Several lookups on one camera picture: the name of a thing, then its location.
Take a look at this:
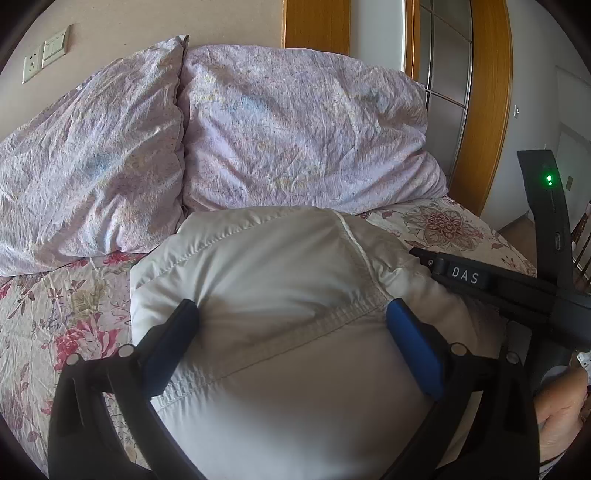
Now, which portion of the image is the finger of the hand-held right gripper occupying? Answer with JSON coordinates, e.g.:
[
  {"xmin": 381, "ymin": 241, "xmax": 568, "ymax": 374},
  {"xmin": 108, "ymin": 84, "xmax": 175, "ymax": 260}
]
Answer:
[{"xmin": 410, "ymin": 247, "xmax": 555, "ymax": 324}]

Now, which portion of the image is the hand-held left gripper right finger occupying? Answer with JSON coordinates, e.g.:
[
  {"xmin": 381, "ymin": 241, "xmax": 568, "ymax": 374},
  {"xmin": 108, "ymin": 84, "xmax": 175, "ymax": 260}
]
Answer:
[{"xmin": 379, "ymin": 299, "xmax": 541, "ymax": 480}]

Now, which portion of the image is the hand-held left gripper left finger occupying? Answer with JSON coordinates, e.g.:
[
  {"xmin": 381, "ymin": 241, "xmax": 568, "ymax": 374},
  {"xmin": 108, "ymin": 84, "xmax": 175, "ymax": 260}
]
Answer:
[{"xmin": 47, "ymin": 299, "xmax": 206, "ymax": 480}]

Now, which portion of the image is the white puffer jacket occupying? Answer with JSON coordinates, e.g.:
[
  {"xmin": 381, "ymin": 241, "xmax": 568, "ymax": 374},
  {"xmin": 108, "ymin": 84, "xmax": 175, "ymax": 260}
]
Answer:
[{"xmin": 129, "ymin": 205, "xmax": 509, "ymax": 480}]

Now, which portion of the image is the person's right hand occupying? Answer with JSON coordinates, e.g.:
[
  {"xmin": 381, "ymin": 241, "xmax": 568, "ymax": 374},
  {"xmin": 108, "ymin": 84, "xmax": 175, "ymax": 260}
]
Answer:
[{"xmin": 536, "ymin": 367, "xmax": 591, "ymax": 467}]

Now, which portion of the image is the floral bed sheet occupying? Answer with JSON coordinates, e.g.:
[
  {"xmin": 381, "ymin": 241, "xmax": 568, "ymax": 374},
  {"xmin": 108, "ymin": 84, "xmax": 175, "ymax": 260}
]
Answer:
[{"xmin": 0, "ymin": 196, "xmax": 541, "ymax": 476}]

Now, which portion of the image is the wooden framed glass door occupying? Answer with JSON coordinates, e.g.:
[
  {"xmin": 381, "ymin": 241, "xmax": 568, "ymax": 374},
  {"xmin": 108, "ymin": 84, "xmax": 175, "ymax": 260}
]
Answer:
[{"xmin": 404, "ymin": 0, "xmax": 514, "ymax": 217}]

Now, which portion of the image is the frosted glass door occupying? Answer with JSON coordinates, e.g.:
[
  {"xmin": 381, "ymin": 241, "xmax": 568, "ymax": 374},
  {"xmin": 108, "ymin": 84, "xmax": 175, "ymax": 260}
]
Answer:
[{"xmin": 418, "ymin": 0, "xmax": 474, "ymax": 167}]

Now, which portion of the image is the lilac crinkled pillow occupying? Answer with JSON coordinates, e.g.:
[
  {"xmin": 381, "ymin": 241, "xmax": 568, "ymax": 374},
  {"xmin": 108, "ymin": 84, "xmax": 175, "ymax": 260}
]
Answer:
[
  {"xmin": 0, "ymin": 34, "xmax": 190, "ymax": 278},
  {"xmin": 178, "ymin": 44, "xmax": 448, "ymax": 215}
]

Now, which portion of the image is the wooden headboard panel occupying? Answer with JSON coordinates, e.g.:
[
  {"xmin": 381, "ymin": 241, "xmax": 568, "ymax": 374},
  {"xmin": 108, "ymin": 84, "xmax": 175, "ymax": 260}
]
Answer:
[{"xmin": 281, "ymin": 0, "xmax": 352, "ymax": 56}]

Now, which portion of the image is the white wall power socket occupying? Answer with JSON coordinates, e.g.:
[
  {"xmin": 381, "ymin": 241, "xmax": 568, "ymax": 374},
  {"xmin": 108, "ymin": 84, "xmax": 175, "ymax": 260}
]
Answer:
[{"xmin": 22, "ymin": 53, "xmax": 43, "ymax": 85}]

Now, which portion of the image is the white wall light switch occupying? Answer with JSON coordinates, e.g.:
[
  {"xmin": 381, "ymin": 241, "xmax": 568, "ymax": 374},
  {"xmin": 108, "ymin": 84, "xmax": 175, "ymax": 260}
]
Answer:
[{"xmin": 41, "ymin": 25, "xmax": 72, "ymax": 68}]

